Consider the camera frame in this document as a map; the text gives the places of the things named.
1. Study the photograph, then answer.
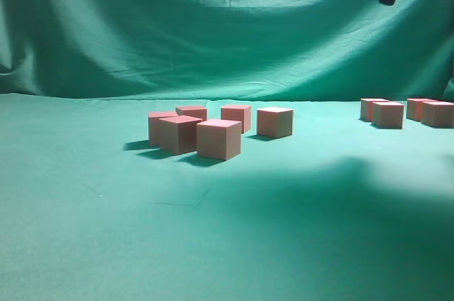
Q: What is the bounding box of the pink cube column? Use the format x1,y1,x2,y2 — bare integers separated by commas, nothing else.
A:
196,119,242,160
360,98,388,122
371,102,404,129
421,102,454,128
406,98,435,121

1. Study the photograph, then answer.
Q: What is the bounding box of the pink cube placed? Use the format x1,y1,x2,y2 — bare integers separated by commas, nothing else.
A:
159,115,202,155
257,106,294,138
175,106,208,121
148,111,177,146
221,104,252,133

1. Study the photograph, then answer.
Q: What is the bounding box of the green cloth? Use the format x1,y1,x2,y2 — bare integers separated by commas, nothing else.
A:
1,0,453,300

